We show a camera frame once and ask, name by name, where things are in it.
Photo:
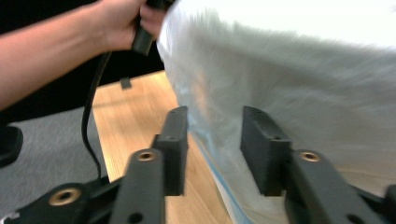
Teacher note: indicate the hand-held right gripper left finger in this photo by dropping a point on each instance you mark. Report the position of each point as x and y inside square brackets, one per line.
[176, 155]

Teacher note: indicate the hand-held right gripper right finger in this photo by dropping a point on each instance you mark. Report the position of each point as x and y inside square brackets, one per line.
[264, 155]

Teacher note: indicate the translucent white plastic bag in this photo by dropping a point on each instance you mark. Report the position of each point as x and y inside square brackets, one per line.
[280, 62]

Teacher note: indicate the grey tape piece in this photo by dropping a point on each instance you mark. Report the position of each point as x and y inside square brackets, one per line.
[125, 82]

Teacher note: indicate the dark rounded floor object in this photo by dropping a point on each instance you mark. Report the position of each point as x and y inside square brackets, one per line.
[9, 146]

